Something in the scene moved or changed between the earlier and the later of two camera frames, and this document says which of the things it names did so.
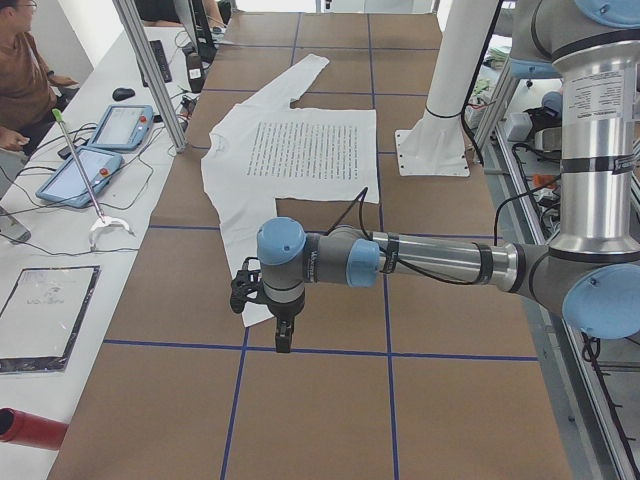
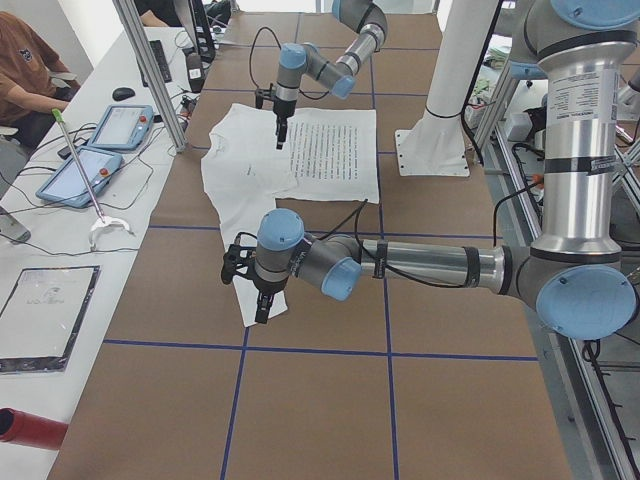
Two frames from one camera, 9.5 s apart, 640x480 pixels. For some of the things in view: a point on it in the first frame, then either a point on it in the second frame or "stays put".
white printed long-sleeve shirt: [265, 150] stays put
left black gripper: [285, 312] to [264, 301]
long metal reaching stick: [58, 115] stays put
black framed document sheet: [44, 316] stays put
